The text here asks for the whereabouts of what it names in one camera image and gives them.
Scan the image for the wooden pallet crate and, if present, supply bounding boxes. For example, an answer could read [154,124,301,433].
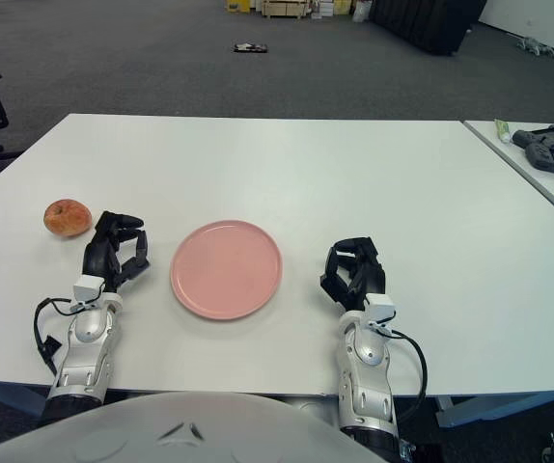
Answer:
[262,0,313,19]

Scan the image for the black folding partition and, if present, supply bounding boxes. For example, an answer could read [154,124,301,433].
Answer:
[369,0,488,56]

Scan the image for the red apple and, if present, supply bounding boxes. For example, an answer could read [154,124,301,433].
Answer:
[43,198,93,239]

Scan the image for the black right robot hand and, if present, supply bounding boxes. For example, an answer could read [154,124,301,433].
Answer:
[319,236,397,329]

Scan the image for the grey quadruped robot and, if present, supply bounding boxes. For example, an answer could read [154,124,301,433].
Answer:
[516,37,554,58]

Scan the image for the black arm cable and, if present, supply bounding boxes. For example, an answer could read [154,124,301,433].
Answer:
[34,297,78,377]
[385,322,428,421]

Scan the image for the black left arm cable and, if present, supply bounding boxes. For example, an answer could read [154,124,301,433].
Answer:
[34,297,78,377]

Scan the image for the pink round plate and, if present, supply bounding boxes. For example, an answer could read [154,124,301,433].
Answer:
[169,219,285,321]

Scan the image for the grey robot torso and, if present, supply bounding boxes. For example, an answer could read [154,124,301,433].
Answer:
[0,391,403,463]

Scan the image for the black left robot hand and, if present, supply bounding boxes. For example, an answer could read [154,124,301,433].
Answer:
[72,210,152,305]

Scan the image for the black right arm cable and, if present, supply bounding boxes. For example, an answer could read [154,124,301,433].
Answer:
[385,322,428,421]

